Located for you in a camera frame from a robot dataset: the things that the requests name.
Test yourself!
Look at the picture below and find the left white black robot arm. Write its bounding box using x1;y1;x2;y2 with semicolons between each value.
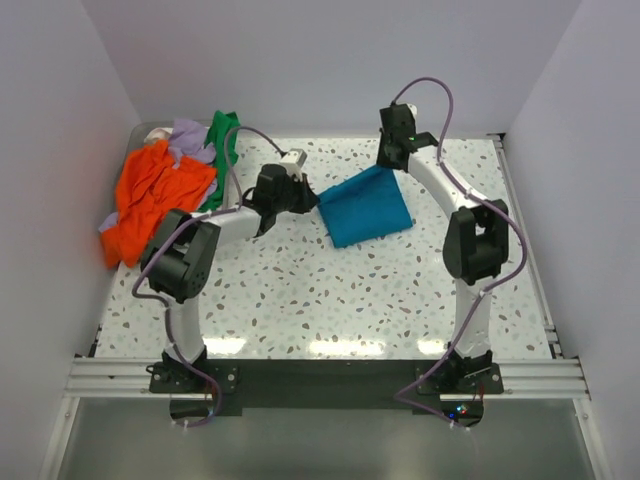
132;162;319;392

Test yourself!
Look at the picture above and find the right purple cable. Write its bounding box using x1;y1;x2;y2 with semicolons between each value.
394;76;529;426

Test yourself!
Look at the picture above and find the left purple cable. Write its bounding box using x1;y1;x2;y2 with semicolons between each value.
130;125;289;427

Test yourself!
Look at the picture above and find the orange t shirt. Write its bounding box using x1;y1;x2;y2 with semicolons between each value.
99;140;217;268

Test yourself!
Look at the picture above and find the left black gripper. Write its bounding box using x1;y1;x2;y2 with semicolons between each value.
272;173;319;215

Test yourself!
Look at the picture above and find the aluminium frame rail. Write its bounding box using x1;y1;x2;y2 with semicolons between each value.
64;358;590;400

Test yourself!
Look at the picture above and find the green t shirt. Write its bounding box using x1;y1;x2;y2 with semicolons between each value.
199;110;240;211

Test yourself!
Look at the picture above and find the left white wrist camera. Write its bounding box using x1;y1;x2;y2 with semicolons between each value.
280;149;307;181

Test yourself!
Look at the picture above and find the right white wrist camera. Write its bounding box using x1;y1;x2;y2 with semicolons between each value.
407;103;418;117

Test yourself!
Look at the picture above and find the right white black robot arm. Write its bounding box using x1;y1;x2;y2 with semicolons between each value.
376;103;509;393

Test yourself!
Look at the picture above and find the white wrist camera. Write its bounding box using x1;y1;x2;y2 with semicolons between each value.
280;149;307;181
407;103;418;117

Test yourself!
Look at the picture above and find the lilac t shirt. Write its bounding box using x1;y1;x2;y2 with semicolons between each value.
99;119;217;233

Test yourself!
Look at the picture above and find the pale pink t shirt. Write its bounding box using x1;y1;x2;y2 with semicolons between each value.
143;127;173;145

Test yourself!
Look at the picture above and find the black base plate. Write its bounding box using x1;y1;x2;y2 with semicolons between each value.
148;357;502;419

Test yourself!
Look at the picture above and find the clear plastic bin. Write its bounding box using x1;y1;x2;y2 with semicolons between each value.
122;119;236;251

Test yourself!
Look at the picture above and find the purple cable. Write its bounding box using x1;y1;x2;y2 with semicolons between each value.
394;76;529;426
130;125;289;427

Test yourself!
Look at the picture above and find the blue t shirt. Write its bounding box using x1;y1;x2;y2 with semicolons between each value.
318;166;413;248

